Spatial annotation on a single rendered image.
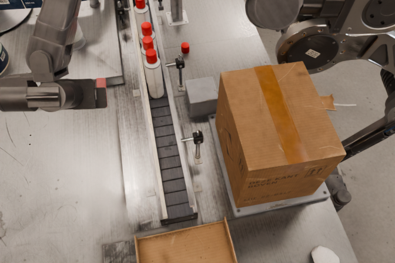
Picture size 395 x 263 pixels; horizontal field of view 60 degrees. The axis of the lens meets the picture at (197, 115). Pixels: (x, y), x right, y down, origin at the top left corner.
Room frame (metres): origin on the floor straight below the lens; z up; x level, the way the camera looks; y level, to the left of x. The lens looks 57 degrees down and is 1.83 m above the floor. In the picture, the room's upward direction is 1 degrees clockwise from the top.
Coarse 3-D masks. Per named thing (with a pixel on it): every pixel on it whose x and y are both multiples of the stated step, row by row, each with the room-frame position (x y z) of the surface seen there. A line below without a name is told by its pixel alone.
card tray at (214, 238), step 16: (208, 224) 0.28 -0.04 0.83; (224, 224) 0.28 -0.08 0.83; (144, 240) 0.23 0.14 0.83; (160, 240) 0.23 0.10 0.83; (176, 240) 0.23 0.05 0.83; (192, 240) 0.23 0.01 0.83; (208, 240) 0.23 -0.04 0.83; (224, 240) 0.23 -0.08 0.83; (144, 256) 0.18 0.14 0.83; (160, 256) 0.19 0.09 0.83; (176, 256) 0.19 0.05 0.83; (192, 256) 0.19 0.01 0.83; (208, 256) 0.19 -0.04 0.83; (224, 256) 0.19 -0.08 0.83
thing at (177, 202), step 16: (160, 112) 0.63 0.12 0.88; (160, 128) 0.57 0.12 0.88; (160, 144) 0.51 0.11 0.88; (176, 144) 0.51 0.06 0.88; (160, 160) 0.45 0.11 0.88; (176, 160) 0.46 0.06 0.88; (176, 176) 0.40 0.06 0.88; (176, 192) 0.35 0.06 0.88; (176, 208) 0.31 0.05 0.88; (192, 208) 0.31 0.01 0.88
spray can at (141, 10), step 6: (138, 0) 0.95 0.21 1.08; (144, 0) 0.96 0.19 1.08; (138, 6) 0.95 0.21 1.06; (144, 6) 0.95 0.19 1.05; (138, 12) 0.94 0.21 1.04; (144, 12) 0.94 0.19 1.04; (138, 18) 0.94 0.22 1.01; (144, 18) 0.94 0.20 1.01; (138, 24) 0.94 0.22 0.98; (138, 30) 0.95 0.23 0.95
